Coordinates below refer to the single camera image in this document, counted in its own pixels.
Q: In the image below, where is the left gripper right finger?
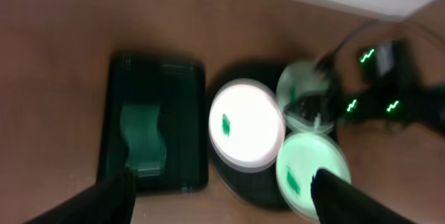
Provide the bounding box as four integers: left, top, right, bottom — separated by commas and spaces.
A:
311, 168, 413, 224

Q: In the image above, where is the white plate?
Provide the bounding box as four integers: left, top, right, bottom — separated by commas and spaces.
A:
208, 79, 286, 173

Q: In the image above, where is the light green plate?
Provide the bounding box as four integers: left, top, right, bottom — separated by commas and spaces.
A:
275, 133, 351, 223
275, 61, 334, 134

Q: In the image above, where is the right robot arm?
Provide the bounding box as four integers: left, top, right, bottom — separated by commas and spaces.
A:
284, 79, 444, 134

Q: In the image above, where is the lower light green plate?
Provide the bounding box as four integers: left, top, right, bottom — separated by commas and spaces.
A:
275, 133, 351, 223

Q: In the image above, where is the green sponge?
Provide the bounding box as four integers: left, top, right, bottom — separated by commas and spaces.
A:
120, 104, 167, 177

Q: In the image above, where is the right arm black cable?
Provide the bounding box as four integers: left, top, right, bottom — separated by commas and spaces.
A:
314, 18, 383, 75

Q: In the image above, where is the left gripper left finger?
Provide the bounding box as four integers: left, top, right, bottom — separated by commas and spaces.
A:
27, 168, 136, 224

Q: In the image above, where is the upper light green plate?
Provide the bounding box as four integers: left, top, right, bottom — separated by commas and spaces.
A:
275, 61, 334, 134

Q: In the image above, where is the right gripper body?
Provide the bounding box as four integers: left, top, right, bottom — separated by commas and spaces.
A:
326, 84, 382, 124

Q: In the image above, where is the black rectangular tray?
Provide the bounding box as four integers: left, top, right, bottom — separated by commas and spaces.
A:
97, 51, 209, 193

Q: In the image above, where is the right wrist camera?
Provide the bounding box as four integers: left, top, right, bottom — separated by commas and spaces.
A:
358, 39, 416, 86

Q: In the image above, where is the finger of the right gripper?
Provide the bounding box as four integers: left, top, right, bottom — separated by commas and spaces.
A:
284, 92, 330, 122

